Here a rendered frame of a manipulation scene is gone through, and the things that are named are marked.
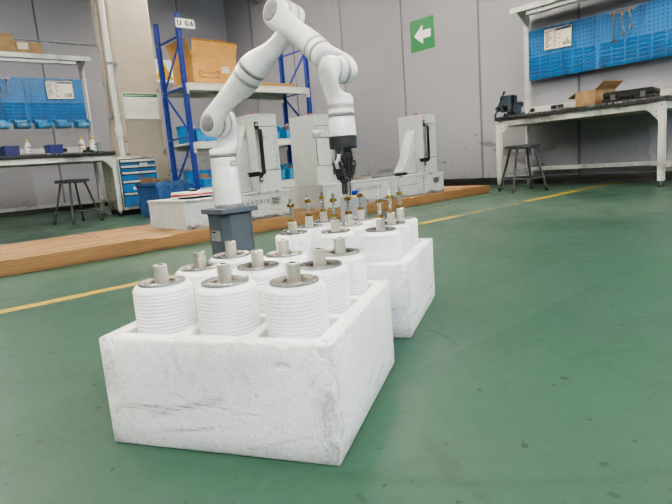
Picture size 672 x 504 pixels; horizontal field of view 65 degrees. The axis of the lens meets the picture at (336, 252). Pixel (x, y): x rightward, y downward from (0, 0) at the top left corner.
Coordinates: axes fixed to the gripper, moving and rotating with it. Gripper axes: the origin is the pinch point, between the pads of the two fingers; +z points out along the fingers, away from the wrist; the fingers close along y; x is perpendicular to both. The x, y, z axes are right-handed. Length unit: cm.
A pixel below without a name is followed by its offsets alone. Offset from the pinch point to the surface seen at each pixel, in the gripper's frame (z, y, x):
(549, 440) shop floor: 35, -59, -50
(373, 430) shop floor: 35, -62, -24
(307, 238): 11.3, -13.5, 6.6
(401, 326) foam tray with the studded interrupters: 32.0, -18.8, -18.3
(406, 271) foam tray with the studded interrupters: 18.7, -18.7, -20.2
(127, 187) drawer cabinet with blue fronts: 4, 367, 413
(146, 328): 16, -72, 9
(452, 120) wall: -49, 577, 60
